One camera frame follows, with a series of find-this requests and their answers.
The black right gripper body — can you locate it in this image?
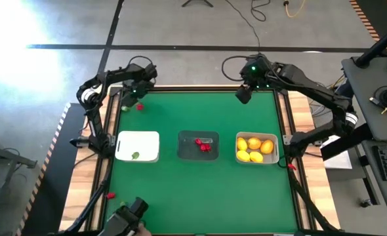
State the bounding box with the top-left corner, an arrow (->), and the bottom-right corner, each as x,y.
235,55 -> 275,105

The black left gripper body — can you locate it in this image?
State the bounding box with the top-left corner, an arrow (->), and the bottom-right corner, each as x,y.
127,77 -> 156,101

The white plastic basket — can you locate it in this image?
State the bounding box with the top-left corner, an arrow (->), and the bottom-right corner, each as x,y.
115,130 -> 161,163

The black hazard-striped floor mat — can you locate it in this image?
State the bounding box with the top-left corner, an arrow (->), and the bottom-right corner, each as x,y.
14,102 -> 89,236

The clear plastic basket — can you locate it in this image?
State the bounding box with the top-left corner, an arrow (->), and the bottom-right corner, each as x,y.
176,130 -> 220,161

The grey plastic basket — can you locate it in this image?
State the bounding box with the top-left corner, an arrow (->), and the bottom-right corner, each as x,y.
235,131 -> 280,165

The dark round stand base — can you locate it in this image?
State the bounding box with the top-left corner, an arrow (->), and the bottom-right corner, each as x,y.
336,80 -> 356,99

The black tripod foot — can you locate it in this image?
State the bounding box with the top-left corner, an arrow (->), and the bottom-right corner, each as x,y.
181,0 -> 214,9

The grey desk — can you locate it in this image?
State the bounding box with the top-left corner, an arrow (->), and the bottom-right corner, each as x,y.
341,55 -> 387,222

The green table mat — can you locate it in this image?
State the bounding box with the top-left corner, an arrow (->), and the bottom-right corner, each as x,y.
103,90 -> 299,234

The black beam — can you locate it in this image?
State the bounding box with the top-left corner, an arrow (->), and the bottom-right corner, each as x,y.
320,123 -> 375,161

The black handheld device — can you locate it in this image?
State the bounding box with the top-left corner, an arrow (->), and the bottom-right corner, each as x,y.
97,196 -> 150,236

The orange black hazard tape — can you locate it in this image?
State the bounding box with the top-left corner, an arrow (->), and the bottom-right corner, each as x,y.
349,0 -> 380,42

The white box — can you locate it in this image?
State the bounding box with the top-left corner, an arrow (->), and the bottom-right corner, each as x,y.
321,137 -> 354,170

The black pole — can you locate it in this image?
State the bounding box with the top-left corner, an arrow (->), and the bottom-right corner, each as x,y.
356,21 -> 387,69

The person's hand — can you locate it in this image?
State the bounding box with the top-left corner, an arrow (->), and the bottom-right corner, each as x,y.
134,222 -> 152,236

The grey metal stand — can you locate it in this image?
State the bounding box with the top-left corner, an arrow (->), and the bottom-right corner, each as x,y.
0,132 -> 39,210

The black aluminium table frame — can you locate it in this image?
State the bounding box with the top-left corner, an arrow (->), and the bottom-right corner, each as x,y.
57,83 -> 345,236

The looped black floor cable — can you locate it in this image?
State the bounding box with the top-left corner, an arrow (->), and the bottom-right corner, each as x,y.
250,0 -> 272,22

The yellow floor cable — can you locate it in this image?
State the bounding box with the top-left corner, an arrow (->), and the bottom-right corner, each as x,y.
283,0 -> 308,18

